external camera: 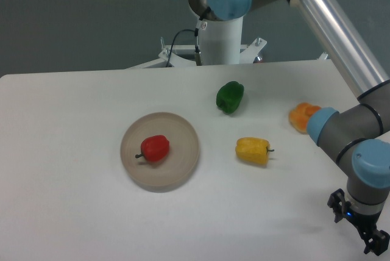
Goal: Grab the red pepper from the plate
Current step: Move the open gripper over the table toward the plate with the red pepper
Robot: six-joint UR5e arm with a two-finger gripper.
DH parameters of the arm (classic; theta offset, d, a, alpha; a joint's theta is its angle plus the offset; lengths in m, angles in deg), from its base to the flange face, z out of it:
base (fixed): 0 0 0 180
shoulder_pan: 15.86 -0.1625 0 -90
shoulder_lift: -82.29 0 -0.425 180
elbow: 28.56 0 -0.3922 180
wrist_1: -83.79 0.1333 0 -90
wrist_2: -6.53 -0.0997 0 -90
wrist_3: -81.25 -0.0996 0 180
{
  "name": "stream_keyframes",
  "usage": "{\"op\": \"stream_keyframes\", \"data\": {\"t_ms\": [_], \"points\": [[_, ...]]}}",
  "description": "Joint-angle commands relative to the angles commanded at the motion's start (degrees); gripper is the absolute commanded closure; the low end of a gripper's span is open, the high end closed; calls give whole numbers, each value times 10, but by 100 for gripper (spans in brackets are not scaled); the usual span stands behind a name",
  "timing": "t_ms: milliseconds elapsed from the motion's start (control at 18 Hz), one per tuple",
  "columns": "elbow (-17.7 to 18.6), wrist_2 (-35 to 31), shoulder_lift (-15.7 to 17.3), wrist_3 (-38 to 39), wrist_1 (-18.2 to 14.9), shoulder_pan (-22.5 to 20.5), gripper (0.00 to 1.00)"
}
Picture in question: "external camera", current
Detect black cable with connector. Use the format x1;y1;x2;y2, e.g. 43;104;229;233
166;5;212;67

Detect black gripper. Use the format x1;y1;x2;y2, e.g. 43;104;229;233
327;189;389;256

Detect green bell pepper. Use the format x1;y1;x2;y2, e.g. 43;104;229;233
216;81;244;115

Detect orange bell pepper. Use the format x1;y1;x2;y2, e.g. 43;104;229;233
288;102;321;134

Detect yellow bell pepper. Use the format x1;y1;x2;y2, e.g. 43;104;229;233
235;137;274;165

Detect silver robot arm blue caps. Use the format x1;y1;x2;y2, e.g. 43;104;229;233
189;0;389;255

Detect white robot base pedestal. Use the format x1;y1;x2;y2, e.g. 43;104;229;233
131;17;268;70

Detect red bell pepper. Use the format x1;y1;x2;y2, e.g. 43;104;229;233
135;135;170;162

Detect beige round plate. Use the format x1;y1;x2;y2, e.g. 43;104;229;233
120;112;200;192

